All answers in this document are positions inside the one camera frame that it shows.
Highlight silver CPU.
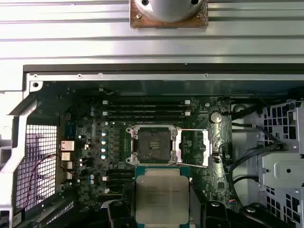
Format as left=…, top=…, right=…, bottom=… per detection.
left=134, top=165, right=191, bottom=228

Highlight thin red wire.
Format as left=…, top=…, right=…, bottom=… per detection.
left=25, top=153, right=63, bottom=209

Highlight square brown mounting plate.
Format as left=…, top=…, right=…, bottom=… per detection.
left=129, top=0, right=209, bottom=31

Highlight metal socket cover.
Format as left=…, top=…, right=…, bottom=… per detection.
left=175, top=128, right=211, bottom=169

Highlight metal disk bay cage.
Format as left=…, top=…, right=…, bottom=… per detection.
left=260, top=98, right=304, bottom=228

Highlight black PC case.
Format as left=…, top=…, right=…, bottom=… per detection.
left=0, top=63, right=304, bottom=228

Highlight round coin battery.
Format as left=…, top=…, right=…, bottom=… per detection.
left=209, top=110, right=223, bottom=124

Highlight thick black cable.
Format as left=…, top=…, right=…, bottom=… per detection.
left=230, top=143, right=289, bottom=181

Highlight CPU socket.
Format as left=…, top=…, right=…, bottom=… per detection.
left=125, top=124, right=182, bottom=166

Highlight green motherboard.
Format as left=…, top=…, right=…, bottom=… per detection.
left=58, top=94, right=233, bottom=214

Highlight blue serial port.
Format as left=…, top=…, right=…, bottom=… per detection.
left=66, top=121, right=77, bottom=140

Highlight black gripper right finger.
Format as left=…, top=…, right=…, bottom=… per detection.
left=190, top=190, right=295, bottom=228

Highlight RAM slot white clips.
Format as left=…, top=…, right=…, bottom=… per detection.
left=102, top=175, right=135, bottom=182
left=101, top=187, right=135, bottom=195
left=103, top=99, right=191, bottom=106
left=103, top=110, right=191, bottom=116

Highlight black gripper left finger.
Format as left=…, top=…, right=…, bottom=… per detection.
left=79, top=199, right=136, bottom=228

